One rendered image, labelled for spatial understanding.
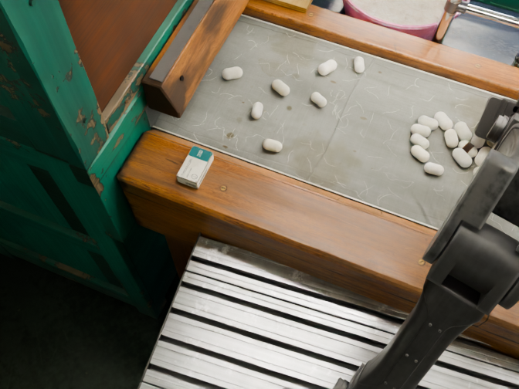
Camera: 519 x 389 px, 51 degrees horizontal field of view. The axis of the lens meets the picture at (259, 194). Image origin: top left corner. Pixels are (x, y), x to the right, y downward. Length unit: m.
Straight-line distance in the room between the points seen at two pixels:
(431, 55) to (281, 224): 0.43
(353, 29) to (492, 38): 0.33
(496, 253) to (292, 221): 0.36
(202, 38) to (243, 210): 0.29
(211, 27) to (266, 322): 0.48
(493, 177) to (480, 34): 0.73
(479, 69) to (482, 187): 0.53
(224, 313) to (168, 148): 0.28
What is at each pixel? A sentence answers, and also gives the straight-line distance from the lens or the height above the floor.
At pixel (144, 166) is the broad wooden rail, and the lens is 0.88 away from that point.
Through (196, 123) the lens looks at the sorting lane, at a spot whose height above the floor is 0.74.
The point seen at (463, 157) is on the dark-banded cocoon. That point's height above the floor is 0.76.
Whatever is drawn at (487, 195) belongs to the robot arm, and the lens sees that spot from 0.55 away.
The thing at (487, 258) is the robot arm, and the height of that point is 1.04.
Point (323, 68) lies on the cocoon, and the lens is 1.00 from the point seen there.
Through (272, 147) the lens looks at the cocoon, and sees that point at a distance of 0.90.
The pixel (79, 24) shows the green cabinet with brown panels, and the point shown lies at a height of 1.03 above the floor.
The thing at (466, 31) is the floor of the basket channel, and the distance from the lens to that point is 1.25.
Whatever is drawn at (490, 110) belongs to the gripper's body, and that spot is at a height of 0.82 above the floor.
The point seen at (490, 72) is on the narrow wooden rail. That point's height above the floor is 0.76.
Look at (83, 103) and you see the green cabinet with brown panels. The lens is 0.74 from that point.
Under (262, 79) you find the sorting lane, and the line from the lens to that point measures 1.00.
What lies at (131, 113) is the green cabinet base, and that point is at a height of 0.83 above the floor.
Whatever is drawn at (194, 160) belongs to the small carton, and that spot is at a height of 0.78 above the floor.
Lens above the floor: 1.51
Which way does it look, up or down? 62 degrees down
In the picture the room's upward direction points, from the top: 2 degrees clockwise
